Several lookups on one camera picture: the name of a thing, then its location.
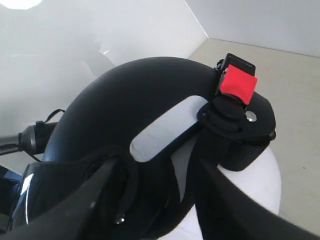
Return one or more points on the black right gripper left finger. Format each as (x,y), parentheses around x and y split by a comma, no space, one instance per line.
(66,201)

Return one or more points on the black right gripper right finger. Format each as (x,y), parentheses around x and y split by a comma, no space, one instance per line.
(224,212)

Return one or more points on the black helmet with tinted visor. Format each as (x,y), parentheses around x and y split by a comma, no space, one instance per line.
(158,117)

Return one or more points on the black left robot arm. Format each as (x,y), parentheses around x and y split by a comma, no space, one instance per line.
(33,140)

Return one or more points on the white mannequin head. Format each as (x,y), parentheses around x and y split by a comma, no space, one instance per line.
(261,181)

